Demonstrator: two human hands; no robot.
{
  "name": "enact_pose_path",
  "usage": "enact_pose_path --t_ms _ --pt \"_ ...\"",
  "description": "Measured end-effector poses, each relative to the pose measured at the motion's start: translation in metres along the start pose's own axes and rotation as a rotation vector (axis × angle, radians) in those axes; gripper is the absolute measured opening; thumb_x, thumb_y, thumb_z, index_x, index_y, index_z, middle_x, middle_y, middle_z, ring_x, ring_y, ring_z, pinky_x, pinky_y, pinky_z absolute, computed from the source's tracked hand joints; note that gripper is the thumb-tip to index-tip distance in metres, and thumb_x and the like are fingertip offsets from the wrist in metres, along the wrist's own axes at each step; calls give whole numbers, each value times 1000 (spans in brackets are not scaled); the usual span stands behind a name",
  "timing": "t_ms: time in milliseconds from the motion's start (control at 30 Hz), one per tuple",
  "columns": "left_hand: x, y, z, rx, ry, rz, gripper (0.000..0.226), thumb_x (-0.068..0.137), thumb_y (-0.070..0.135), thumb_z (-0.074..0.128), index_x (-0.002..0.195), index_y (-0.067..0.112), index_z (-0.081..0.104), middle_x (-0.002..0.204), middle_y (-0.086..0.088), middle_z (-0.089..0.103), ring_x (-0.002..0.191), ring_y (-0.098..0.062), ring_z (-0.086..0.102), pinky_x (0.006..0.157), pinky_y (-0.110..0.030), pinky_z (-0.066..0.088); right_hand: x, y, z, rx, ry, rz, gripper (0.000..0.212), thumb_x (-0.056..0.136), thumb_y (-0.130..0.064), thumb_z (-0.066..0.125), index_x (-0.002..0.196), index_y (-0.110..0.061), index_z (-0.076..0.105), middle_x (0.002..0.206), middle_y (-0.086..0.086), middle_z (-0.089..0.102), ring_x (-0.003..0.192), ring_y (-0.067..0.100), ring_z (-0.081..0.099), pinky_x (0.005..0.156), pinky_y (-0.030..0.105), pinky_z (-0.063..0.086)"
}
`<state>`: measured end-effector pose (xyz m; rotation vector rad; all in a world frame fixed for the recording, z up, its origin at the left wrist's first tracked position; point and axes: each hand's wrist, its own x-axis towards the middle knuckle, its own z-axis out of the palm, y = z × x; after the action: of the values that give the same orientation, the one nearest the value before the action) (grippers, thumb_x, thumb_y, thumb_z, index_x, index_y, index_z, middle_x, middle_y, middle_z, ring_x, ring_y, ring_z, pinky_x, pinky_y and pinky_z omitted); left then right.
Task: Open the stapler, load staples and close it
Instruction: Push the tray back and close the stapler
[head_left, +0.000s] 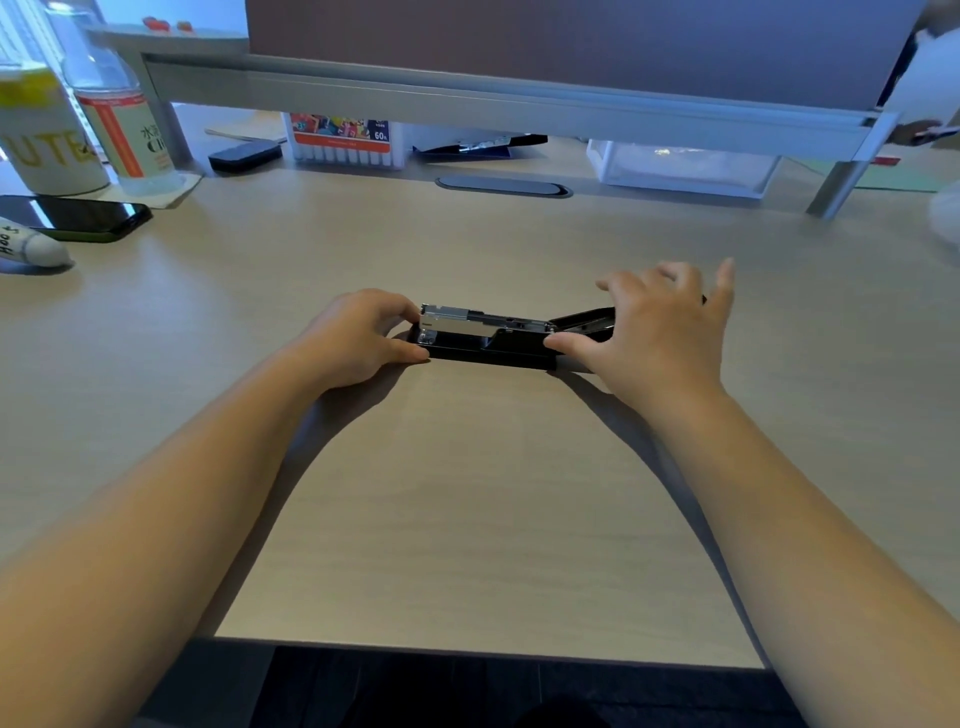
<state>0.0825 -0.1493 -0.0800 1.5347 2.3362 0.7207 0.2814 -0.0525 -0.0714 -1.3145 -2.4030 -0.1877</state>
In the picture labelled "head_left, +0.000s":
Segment black oval cable grommet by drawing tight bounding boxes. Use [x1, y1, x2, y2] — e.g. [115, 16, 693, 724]
[434, 176, 574, 200]

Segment white cup with yellow lid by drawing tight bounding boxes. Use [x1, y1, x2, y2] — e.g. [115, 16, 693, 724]
[0, 63, 113, 198]

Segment window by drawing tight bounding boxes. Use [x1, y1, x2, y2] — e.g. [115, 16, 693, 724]
[0, 0, 99, 76]

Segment black pens and papers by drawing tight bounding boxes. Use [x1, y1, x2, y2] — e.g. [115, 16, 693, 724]
[411, 132, 550, 163]

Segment brown desk partition panel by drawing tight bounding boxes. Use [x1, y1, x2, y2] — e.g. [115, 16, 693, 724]
[245, 0, 931, 113]

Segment person's right forearm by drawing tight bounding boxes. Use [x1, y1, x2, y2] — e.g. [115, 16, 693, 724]
[641, 382, 960, 728]

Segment black stapler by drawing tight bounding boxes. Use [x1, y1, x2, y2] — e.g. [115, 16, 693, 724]
[408, 295, 708, 374]

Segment grey metal shelf frame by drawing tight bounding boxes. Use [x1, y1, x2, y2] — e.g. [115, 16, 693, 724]
[86, 22, 901, 220]

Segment person's left forearm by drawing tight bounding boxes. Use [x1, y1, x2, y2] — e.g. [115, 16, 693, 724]
[0, 341, 331, 728]

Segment person's dark trousers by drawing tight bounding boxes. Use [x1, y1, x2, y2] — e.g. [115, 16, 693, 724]
[134, 639, 810, 728]

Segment round grey shelf plate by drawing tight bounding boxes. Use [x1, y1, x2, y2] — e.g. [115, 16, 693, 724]
[82, 22, 253, 58]

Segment clear bottle with red label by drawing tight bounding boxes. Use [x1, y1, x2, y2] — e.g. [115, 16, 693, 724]
[41, 0, 182, 194]

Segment green mat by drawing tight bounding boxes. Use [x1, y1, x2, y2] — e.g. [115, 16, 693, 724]
[793, 152, 960, 196]

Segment white paper napkin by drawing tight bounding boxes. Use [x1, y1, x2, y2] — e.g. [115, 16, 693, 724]
[95, 171, 205, 211]

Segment small black box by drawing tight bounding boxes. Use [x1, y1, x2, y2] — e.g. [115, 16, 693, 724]
[207, 138, 285, 176]

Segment white tube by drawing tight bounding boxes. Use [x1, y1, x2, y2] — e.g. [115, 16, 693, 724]
[0, 216, 73, 271]

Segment box of markers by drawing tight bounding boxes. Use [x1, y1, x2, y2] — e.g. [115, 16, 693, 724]
[282, 112, 411, 171]

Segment clear plastic box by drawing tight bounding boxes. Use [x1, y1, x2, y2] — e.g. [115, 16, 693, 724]
[586, 138, 784, 201]

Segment person's right hand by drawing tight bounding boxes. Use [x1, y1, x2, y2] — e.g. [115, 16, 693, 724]
[543, 257, 737, 416]

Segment black smartphone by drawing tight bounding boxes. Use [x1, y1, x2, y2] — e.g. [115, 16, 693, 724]
[0, 194, 154, 244]

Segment person's left hand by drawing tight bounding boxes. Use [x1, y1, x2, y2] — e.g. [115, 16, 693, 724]
[296, 288, 431, 396]

